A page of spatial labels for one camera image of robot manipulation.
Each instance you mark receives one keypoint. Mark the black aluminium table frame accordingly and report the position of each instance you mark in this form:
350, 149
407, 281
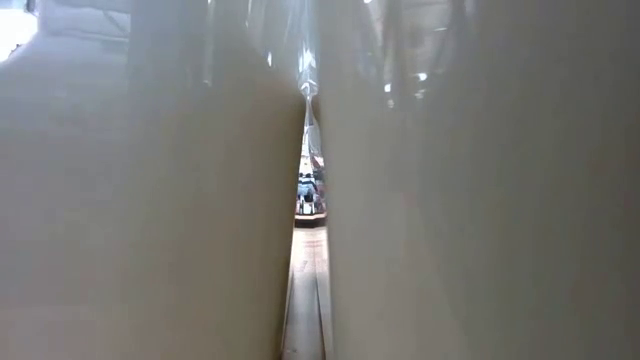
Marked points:
310, 223

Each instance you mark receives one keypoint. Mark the pale grey plastic bin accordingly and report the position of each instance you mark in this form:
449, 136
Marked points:
475, 200
150, 200

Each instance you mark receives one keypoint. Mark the distant colourful equipment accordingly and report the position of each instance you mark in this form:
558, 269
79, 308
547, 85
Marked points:
310, 192

